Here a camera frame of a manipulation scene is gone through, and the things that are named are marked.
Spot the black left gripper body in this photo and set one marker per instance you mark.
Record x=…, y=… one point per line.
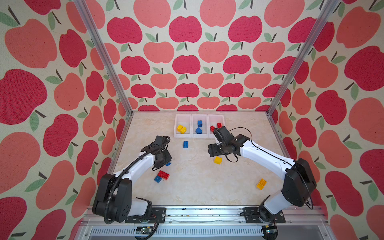
x=166, y=157

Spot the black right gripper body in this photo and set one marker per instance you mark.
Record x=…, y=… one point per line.
x=217, y=149

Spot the small blue lego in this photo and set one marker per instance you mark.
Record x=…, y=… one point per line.
x=158, y=179

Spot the orange yellow lego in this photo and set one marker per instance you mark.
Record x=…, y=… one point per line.
x=261, y=184

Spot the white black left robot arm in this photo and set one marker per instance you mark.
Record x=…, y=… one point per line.
x=114, y=199

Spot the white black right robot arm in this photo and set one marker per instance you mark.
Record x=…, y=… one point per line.
x=298, y=179

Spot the white right plastic bin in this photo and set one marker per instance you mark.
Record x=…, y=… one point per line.
x=214, y=121

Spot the white plastic bin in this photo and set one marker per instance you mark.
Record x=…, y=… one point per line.
x=214, y=121
x=183, y=126
x=204, y=119

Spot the white middle plastic bin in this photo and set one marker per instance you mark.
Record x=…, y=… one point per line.
x=204, y=119

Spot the white left plastic bin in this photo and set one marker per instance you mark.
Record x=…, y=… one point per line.
x=183, y=126

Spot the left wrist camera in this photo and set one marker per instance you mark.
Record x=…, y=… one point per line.
x=159, y=144

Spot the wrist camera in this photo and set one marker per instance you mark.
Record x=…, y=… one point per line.
x=223, y=135
x=159, y=144

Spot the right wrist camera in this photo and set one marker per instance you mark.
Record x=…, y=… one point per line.
x=223, y=135

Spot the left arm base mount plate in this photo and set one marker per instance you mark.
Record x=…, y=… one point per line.
x=156, y=214

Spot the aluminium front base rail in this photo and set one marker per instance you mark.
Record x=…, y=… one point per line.
x=211, y=223

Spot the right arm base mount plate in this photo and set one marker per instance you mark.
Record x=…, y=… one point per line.
x=256, y=216

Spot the aluminium left frame post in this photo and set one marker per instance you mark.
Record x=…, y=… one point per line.
x=90, y=24

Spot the aluminium frame post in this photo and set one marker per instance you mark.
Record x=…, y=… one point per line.
x=319, y=24
x=90, y=24

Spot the aluminium right frame post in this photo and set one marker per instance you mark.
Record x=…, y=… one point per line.
x=319, y=24

